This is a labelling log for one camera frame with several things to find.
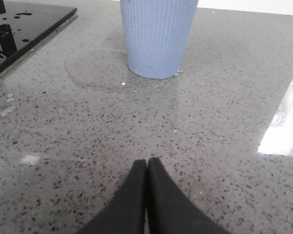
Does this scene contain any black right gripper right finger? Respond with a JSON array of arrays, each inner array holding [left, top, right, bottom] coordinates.
[[147, 157, 228, 234]]

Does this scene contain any black glass gas stove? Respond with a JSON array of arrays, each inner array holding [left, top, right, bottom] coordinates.
[[0, 0, 77, 73]]

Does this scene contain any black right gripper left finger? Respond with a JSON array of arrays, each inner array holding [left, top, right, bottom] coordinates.
[[77, 159, 147, 234]]

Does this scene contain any light blue ribbed cup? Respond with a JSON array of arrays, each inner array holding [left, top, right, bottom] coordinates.
[[120, 0, 198, 79]]

